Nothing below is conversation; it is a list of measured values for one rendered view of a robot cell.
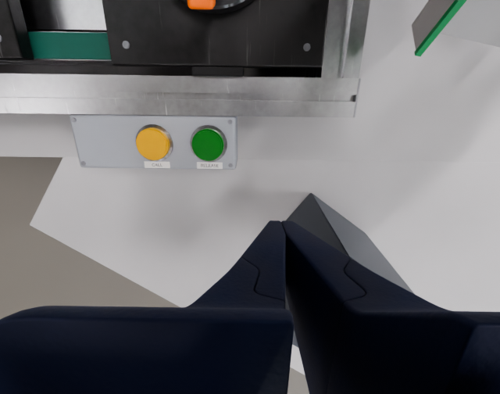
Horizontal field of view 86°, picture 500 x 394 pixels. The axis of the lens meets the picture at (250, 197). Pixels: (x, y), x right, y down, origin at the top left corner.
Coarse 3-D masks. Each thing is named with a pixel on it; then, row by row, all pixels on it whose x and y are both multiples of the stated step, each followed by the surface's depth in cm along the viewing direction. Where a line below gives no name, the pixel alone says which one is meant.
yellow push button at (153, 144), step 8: (152, 128) 33; (144, 136) 33; (152, 136) 33; (160, 136) 33; (136, 144) 34; (144, 144) 33; (152, 144) 33; (160, 144) 33; (168, 144) 34; (144, 152) 34; (152, 152) 34; (160, 152) 34
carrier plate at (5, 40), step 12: (0, 0) 28; (12, 0) 29; (0, 12) 28; (12, 12) 29; (0, 24) 29; (12, 24) 29; (24, 24) 30; (0, 36) 29; (12, 36) 29; (24, 36) 30; (0, 48) 30; (12, 48) 30; (24, 48) 30
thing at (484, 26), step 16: (432, 0) 24; (448, 0) 22; (464, 0) 21; (480, 0) 24; (496, 0) 24; (432, 16) 24; (448, 16) 22; (464, 16) 26; (480, 16) 25; (496, 16) 25; (416, 32) 26; (432, 32) 24; (448, 32) 27; (464, 32) 27; (480, 32) 27; (496, 32) 26; (416, 48) 25
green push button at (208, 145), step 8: (208, 128) 33; (200, 136) 33; (208, 136) 33; (216, 136) 33; (192, 144) 34; (200, 144) 33; (208, 144) 33; (216, 144) 33; (200, 152) 34; (208, 152) 34; (216, 152) 34; (208, 160) 34
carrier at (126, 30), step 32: (128, 0) 28; (160, 0) 28; (224, 0) 26; (256, 0) 28; (288, 0) 28; (320, 0) 28; (128, 32) 29; (160, 32) 29; (192, 32) 29; (224, 32) 29; (256, 32) 29; (288, 32) 29; (320, 32) 29; (128, 64) 30; (160, 64) 30; (192, 64) 30; (224, 64) 30; (256, 64) 30; (288, 64) 30; (320, 64) 30
